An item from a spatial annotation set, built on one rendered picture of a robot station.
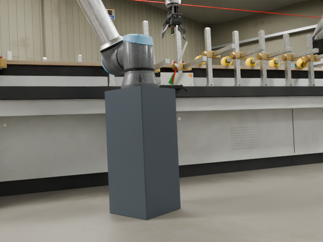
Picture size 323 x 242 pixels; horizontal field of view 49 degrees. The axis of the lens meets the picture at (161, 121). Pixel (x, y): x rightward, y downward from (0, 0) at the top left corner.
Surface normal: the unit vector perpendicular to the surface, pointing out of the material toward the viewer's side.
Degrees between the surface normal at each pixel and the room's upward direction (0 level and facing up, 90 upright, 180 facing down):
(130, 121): 90
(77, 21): 90
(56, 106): 90
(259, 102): 90
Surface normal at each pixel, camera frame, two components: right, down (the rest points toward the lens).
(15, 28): 0.76, -0.04
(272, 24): -0.65, 0.02
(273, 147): 0.37, -0.04
